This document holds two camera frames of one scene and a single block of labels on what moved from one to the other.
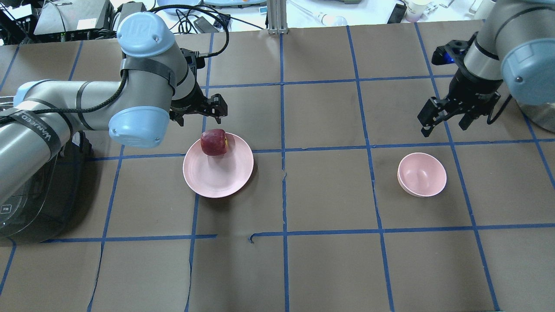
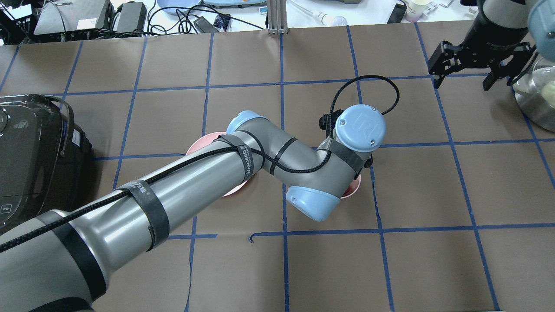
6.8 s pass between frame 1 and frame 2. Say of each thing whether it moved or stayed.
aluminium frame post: stayed
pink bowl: moved
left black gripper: moved
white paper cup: stayed
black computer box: stayed
